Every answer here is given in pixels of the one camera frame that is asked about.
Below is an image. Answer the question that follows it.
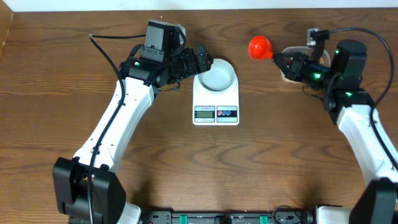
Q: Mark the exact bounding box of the red plastic measuring scoop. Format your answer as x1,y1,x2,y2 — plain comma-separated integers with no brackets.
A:
248,35,273,60

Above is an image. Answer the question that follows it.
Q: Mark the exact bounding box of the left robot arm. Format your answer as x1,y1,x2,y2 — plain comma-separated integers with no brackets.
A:
52,45,213,223

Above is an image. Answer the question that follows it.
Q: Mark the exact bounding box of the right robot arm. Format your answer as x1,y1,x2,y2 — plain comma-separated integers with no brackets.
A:
271,39,397,223

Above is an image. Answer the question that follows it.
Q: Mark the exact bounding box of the grey round bowl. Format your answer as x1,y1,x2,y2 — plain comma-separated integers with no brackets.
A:
197,58,237,92

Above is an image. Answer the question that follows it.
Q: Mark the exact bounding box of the white digital kitchen scale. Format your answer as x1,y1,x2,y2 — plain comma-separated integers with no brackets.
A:
192,75,239,126

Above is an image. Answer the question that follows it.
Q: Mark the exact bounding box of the clear plastic bean container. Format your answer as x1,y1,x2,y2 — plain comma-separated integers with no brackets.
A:
279,46,331,84

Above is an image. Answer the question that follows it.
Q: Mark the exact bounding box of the left black cable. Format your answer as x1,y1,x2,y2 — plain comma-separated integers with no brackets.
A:
86,33,147,224

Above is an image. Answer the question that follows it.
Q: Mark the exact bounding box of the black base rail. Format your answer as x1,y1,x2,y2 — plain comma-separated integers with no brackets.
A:
138,207,317,224

